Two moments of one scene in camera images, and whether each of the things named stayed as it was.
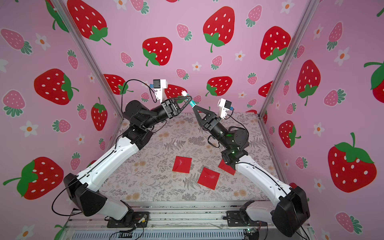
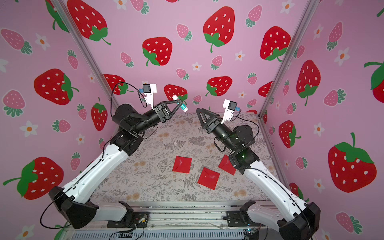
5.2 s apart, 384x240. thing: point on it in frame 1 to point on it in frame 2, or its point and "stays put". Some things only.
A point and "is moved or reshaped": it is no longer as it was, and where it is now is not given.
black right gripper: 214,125 stays put
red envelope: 208,178 stays put
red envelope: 182,164 stays put
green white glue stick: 192,103 is moved or reshaped
